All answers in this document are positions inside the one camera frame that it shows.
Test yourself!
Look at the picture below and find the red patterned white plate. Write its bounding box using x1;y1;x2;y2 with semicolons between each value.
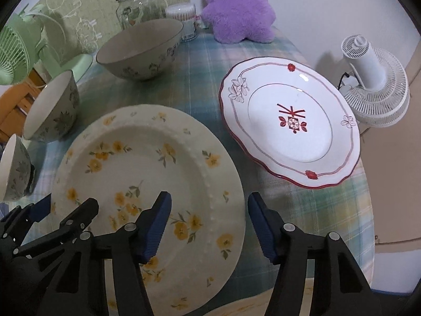
219;57;361;190

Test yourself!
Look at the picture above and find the wooden headboard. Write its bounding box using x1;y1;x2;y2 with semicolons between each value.
0;69;45;142

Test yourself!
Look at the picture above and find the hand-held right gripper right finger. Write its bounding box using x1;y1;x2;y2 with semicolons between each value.
248;192;382;316

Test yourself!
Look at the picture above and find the plaid tablecloth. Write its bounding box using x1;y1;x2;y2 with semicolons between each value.
0;26;375;316

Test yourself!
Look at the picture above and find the purple plush cushion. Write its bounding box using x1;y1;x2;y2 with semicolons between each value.
197;0;276;44

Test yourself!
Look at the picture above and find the medium floral ceramic bowl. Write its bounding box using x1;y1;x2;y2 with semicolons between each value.
22;70;80;143

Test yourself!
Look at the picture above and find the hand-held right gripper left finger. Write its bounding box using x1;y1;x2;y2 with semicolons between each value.
41;191;173;316

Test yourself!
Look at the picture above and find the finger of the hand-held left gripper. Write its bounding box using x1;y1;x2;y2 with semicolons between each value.
13;198;100;258
0;193;52;241

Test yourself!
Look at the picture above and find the large floral ceramic bowl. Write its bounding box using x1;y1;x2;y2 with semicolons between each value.
96;19;184;81

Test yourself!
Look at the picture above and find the green desk fan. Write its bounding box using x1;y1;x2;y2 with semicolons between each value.
0;13;94;86

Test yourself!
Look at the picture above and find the yellow floral cream plate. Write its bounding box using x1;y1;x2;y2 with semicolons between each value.
51;104;247;316

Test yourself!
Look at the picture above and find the glass jar with black lid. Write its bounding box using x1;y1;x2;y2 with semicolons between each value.
115;0;168;32

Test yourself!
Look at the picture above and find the white clip fan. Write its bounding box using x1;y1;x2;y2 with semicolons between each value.
339;33;410;128

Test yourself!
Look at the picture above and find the small floral ceramic bowl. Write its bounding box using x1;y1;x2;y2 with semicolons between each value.
0;134;33;202

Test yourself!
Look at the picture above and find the cotton swab container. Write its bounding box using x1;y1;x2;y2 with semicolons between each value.
165;3;197;42

